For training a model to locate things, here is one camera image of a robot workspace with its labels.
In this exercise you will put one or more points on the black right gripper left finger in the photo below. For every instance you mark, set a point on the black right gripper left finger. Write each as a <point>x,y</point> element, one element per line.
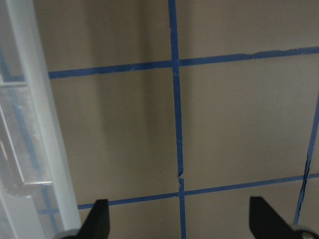
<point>96,225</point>

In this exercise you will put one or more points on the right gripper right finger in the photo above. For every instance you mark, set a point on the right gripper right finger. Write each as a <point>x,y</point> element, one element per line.
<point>266,223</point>

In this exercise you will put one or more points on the clear plastic box lid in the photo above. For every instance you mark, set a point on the clear plastic box lid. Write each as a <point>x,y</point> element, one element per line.
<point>37,199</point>

